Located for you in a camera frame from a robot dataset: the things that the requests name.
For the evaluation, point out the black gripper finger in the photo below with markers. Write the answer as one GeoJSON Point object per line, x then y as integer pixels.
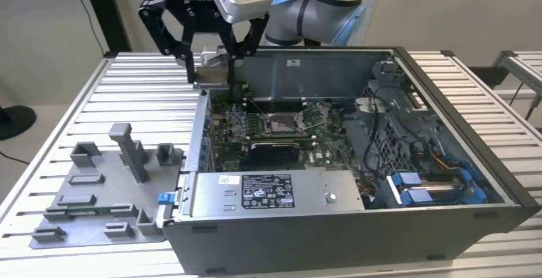
{"type": "Point", "coordinates": [159, 27]}
{"type": "Point", "coordinates": [254, 41]}

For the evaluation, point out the silver CPU plate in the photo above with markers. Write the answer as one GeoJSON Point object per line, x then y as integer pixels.
{"type": "Point", "coordinates": [211, 75]}

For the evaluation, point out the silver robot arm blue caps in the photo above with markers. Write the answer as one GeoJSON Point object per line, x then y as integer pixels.
{"type": "Point", "coordinates": [305, 21]}

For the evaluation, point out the black RAM slot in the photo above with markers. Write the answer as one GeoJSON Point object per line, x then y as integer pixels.
{"type": "Point", "coordinates": [275, 99]}
{"type": "Point", "coordinates": [275, 103]}

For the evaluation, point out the CPU socket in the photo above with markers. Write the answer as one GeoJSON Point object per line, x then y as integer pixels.
{"type": "Point", "coordinates": [282, 125]}

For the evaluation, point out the black upright pole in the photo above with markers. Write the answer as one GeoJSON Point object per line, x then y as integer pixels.
{"type": "Point", "coordinates": [113, 21]}

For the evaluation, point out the black finned heatsink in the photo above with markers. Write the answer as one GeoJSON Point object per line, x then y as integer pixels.
{"type": "Point", "coordinates": [239, 94]}

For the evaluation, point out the metal locking lever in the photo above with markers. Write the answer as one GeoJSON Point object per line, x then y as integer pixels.
{"type": "Point", "coordinates": [318, 124]}

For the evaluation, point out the green motherboard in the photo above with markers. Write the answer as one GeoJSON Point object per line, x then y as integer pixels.
{"type": "Point", "coordinates": [328, 151]}

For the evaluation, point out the grey plastic drive cage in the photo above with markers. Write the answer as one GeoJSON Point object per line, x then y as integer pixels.
{"type": "Point", "coordinates": [384, 138]}

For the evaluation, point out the black round stand base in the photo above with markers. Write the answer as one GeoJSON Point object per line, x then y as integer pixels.
{"type": "Point", "coordinates": [15, 122]}

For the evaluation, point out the silver power supply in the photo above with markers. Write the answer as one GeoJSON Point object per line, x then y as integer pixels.
{"type": "Point", "coordinates": [211, 195]}

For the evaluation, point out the grey parts rack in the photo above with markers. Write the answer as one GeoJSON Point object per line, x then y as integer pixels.
{"type": "Point", "coordinates": [114, 182]}

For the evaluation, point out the blue case latch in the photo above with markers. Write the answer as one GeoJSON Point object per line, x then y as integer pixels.
{"type": "Point", "coordinates": [165, 198]}

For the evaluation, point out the blue disk carrier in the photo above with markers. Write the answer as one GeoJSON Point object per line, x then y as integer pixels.
{"type": "Point", "coordinates": [405, 179]}
{"type": "Point", "coordinates": [417, 197]}

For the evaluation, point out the black block beside table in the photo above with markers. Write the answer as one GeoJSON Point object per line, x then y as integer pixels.
{"type": "Point", "coordinates": [486, 76]}

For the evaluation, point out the green RAM stick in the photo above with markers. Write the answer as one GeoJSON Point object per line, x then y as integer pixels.
{"type": "Point", "coordinates": [102, 210]}

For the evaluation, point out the aluminium slat side table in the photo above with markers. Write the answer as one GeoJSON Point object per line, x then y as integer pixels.
{"type": "Point", "coordinates": [521, 65]}

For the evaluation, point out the black open PC case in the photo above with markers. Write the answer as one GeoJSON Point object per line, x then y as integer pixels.
{"type": "Point", "coordinates": [297, 243]}

